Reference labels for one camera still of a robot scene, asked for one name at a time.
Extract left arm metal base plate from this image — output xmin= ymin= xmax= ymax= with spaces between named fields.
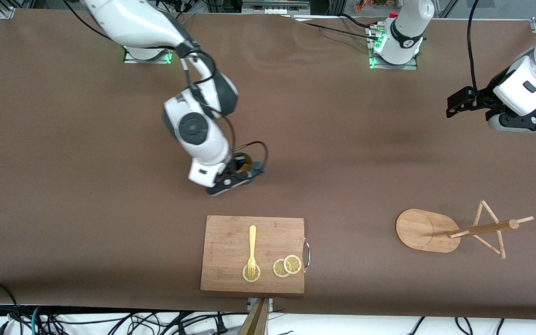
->
xmin=368 ymin=26 xmax=418 ymax=70

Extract wooden post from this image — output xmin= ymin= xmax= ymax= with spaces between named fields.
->
xmin=237 ymin=298 xmax=269 ymax=335

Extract red and orange items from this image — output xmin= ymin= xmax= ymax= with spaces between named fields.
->
xmin=355 ymin=0 xmax=389 ymax=13

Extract grey power strip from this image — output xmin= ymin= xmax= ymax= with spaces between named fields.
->
xmin=242 ymin=0 xmax=311 ymax=13

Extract yellow plastic fork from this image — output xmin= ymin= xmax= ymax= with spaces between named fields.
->
xmin=247 ymin=225 xmax=257 ymax=277

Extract wooden mug rack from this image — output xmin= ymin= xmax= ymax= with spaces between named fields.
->
xmin=395 ymin=200 xmax=535 ymax=260

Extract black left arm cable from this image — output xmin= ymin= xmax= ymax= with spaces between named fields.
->
xmin=466 ymin=0 xmax=499 ymax=112

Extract teal cup with yellow inside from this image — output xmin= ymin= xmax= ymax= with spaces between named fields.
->
xmin=238 ymin=154 xmax=265 ymax=174

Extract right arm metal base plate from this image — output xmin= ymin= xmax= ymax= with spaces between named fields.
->
xmin=123 ymin=46 xmax=173 ymax=65

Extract bamboo cutting board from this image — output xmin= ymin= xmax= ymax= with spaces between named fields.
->
xmin=200 ymin=215 xmax=311 ymax=294

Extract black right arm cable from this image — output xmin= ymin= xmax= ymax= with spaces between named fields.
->
xmin=175 ymin=44 xmax=269 ymax=174

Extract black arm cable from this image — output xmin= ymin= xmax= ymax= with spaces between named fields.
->
xmin=175 ymin=44 xmax=269 ymax=174
xmin=466 ymin=0 xmax=499 ymax=112

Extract black cable on table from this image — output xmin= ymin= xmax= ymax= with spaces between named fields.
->
xmin=294 ymin=14 xmax=380 ymax=42

